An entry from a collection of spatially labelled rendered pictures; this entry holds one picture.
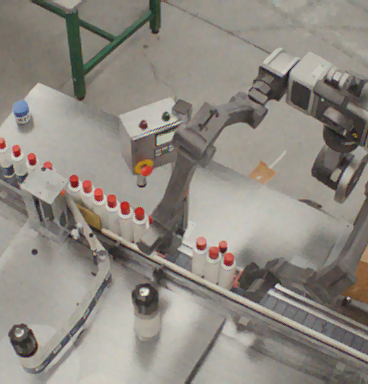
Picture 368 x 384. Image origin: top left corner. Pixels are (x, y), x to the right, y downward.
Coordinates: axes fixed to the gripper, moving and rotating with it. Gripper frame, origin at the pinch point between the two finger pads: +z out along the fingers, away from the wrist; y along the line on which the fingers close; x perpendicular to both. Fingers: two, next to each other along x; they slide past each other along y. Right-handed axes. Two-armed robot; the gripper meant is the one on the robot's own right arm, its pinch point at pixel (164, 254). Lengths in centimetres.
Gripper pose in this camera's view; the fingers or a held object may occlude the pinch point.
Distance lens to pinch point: 249.3
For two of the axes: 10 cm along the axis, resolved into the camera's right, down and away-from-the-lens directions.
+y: 8.7, 4.1, -2.8
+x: 5.0, -7.1, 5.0
